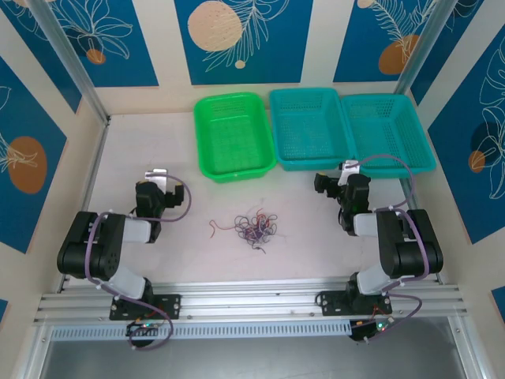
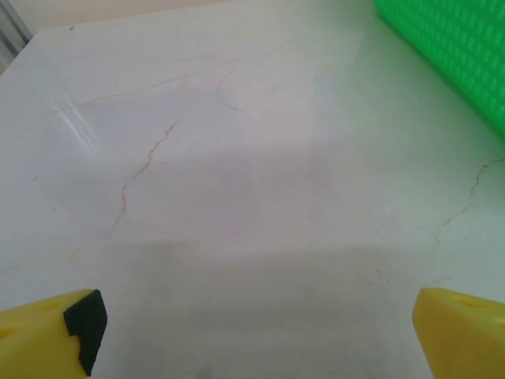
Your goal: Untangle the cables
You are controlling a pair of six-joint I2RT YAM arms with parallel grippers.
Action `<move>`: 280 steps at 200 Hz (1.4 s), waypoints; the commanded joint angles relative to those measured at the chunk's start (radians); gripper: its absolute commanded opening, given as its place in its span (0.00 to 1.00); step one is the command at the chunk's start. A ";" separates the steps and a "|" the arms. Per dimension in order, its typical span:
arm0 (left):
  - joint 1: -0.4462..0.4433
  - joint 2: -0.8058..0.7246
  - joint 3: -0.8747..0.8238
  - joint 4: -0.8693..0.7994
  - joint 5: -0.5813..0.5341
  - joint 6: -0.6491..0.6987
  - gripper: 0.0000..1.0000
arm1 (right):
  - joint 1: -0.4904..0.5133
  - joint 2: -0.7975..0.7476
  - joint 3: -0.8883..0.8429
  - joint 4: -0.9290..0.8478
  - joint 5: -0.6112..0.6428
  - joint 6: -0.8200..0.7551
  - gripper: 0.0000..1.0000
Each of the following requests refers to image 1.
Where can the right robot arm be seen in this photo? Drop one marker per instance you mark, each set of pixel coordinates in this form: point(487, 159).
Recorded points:
point(410, 245)

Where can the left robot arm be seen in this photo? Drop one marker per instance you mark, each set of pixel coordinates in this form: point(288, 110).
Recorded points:
point(98, 245)

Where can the teal plastic basket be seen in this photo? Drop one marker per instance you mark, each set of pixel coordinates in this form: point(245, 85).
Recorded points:
point(309, 128)
point(388, 134)

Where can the green plastic basket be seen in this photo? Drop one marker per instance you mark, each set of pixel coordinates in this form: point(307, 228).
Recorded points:
point(233, 136)

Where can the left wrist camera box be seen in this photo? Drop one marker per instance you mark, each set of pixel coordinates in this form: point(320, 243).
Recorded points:
point(155, 177)

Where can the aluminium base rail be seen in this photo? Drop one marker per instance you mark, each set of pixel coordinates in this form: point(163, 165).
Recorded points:
point(252, 294)

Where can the aluminium frame post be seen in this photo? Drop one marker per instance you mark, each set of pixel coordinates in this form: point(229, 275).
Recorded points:
point(424, 43)
point(69, 55)

